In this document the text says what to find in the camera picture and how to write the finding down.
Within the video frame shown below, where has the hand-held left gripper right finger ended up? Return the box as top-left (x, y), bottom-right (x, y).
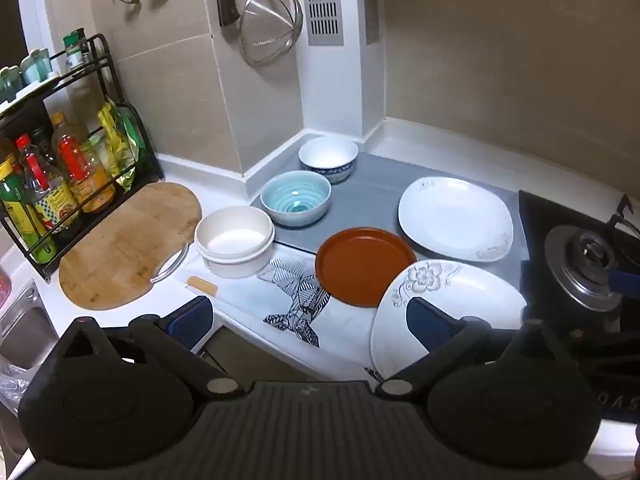
top-left (375, 297), bottom-right (551, 401)

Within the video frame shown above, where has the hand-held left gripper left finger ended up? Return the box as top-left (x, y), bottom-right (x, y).
top-left (60, 296), bottom-right (243, 401)

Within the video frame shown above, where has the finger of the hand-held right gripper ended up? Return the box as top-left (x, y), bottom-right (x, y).
top-left (608, 268), bottom-right (640, 296)

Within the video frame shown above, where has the white plate with large flower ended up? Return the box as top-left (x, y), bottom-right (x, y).
top-left (370, 259), bottom-right (528, 381)

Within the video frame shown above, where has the brown round plate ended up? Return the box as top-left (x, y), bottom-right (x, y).
top-left (315, 227), bottom-right (416, 308)

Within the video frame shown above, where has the white plate with small print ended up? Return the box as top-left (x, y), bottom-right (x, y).
top-left (397, 176), bottom-right (515, 263)

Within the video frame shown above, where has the teal striped bowl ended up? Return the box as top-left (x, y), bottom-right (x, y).
top-left (260, 170), bottom-right (332, 227)

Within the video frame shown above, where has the white bowl with blue rim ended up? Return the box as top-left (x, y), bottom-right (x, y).
top-left (298, 135), bottom-right (359, 184)

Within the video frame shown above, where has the large gas burner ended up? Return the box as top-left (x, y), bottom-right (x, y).
top-left (544, 225), bottom-right (626, 313)

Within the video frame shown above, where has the black pot support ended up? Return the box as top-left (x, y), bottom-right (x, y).
top-left (606, 193), bottom-right (640, 237)

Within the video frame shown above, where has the wooden cutting board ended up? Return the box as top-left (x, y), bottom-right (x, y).
top-left (58, 181), bottom-right (202, 309)

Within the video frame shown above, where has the black glass gas stove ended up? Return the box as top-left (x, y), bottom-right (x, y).
top-left (518, 190), bottom-right (640, 426)

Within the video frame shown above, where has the white cloth with black print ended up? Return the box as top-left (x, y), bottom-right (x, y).
top-left (185, 242), bottom-right (386, 381)

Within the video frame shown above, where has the grey mat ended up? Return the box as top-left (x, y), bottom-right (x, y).
top-left (249, 150), bottom-right (530, 263)

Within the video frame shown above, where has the steel sink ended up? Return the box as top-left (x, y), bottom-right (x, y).
top-left (0, 280), bottom-right (61, 371)

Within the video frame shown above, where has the orange cap oil bottle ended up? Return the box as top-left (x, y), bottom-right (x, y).
top-left (50, 111), bottom-right (117, 213)

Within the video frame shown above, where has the red cap sauce bottle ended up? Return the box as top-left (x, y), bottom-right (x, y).
top-left (15, 134), bottom-right (83, 233)

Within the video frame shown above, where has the clear plastic bag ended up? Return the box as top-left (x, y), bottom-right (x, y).
top-left (0, 360), bottom-right (37, 406)

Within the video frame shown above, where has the green food packet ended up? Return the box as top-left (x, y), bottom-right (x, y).
top-left (117, 105), bottom-right (142, 193)

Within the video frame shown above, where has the yellow food packet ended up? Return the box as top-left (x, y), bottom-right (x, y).
top-left (96, 101), bottom-right (128, 183)

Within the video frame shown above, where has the green yellow label bottle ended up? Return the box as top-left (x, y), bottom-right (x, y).
top-left (0, 155), bottom-right (58, 263)

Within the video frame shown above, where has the dark glass bottle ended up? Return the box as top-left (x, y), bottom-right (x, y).
top-left (31, 127), bottom-right (57, 162)

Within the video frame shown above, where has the green cap spice jar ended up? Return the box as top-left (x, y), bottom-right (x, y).
top-left (63, 28), bottom-right (91, 71)

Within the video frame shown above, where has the teal seasoning container set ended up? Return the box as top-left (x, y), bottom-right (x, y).
top-left (0, 47), bottom-right (60, 106)

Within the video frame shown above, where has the metal mesh strainer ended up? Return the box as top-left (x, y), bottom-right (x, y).
top-left (238, 0), bottom-right (304, 66)

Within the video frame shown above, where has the narrow grey vent grille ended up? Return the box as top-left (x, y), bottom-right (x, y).
top-left (362, 0), bottom-right (381, 44)

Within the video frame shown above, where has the wide grey vent grille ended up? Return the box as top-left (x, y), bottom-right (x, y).
top-left (301, 0), bottom-right (347, 47)

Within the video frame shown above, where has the small wooden handle tool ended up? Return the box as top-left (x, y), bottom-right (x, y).
top-left (186, 276), bottom-right (219, 297)

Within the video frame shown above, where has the black wire spice rack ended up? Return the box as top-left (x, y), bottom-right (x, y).
top-left (0, 34), bottom-right (165, 283)

